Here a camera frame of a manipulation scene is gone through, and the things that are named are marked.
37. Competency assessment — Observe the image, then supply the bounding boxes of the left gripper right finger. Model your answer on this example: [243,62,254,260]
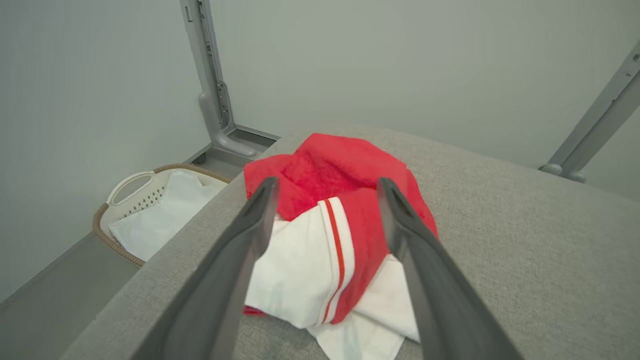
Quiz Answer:
[376,177,523,360]

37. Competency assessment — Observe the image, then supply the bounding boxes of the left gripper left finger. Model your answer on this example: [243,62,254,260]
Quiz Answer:
[131,176,280,360]

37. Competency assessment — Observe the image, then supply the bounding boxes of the red and white garment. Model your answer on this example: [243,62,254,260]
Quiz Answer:
[242,132,440,360]

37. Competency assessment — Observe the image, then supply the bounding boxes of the white cloth in basket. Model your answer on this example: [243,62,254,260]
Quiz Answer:
[108,170,228,262]

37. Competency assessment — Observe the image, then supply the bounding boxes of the white laundry basket brown rim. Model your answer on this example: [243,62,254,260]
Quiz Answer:
[92,163,232,267]

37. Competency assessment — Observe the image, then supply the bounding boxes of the grey corner frame post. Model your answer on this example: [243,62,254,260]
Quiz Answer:
[180,0,281,160]

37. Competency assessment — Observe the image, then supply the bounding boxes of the grey double frame post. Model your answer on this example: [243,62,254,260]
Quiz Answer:
[539,40,640,183]

